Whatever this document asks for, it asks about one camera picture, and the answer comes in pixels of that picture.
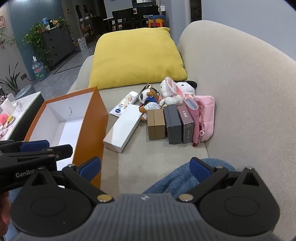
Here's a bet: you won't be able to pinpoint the dark grey cabinet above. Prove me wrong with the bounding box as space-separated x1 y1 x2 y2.
42 25 75 71

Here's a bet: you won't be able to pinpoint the white standing card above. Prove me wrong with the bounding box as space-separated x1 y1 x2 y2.
77 37 88 50

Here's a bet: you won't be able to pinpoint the pink case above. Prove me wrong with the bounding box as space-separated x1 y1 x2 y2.
183 97 200 145

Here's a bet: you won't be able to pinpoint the small leafy potted plant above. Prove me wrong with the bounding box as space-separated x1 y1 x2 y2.
57 17 71 29

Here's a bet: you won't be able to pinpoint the large blue water jug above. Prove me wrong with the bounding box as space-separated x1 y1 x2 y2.
32 59 48 81

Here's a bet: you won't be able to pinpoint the maroon small box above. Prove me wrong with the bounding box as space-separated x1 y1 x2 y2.
177 105 195 144

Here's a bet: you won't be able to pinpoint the orange cardboard box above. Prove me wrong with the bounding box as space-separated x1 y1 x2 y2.
24 86 109 190

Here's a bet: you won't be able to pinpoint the white paper roll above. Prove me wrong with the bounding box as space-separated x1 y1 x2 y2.
1 98 15 115

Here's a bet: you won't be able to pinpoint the black dining chair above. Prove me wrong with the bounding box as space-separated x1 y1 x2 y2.
136 6 159 28
112 9 134 30

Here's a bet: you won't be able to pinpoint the white plush with black ears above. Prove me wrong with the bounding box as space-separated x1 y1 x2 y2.
177 80 197 95

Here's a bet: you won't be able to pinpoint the yellow pillow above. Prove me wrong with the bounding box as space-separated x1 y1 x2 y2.
88 27 188 90

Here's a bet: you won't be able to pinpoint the long-leaved potted plant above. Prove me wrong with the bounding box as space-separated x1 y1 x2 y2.
0 62 21 93

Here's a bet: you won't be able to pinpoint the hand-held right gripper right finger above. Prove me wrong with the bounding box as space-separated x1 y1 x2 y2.
178 157 273 204

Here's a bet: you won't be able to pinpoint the brown small box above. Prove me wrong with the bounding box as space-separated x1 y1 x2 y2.
147 108 166 141

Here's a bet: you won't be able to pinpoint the grey small box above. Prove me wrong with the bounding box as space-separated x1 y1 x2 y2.
163 104 182 144

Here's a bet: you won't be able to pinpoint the person's blue jeans leg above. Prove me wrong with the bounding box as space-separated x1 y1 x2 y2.
142 158 236 195

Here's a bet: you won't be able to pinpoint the grey round bin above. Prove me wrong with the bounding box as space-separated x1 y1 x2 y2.
15 84 35 99

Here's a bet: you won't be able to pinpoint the white marble table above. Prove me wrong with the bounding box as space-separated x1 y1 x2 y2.
0 91 44 141

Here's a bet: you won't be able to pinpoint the brown bear plush blue outfit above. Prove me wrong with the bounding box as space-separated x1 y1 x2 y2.
138 83 162 122

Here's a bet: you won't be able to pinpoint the pink pouch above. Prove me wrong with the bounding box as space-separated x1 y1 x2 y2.
192 95 215 147

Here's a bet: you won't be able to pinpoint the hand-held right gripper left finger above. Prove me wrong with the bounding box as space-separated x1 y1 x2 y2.
22 156 114 204

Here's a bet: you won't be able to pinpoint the blue and orange stool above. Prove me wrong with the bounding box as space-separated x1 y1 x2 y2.
148 15 166 28

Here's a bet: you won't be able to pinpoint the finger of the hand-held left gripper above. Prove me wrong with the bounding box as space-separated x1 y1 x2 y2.
0 144 73 163
0 140 50 153

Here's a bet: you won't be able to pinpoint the long white box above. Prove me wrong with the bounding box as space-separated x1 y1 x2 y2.
103 103 142 153

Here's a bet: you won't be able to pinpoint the white lotion tube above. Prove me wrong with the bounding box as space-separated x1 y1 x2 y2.
110 91 139 116

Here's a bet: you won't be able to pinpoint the hanging green wall plant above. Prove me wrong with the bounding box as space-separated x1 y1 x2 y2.
0 30 17 49

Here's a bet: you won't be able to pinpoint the beige sofa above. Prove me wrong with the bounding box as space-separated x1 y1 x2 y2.
66 20 296 241

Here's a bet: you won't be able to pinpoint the trailing green pothos plant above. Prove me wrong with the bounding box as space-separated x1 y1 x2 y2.
22 22 52 62

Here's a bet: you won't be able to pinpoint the white bunny plush pink ears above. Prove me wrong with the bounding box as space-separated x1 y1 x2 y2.
158 77 186 107

